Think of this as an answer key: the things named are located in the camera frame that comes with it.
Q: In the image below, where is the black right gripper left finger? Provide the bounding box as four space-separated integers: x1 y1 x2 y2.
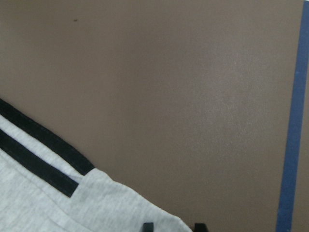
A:
142 222 154 232

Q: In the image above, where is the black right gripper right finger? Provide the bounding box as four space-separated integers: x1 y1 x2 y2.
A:
194 223 208 232

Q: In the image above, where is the grey cartoon print t-shirt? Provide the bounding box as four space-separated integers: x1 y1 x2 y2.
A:
0 101 190 232

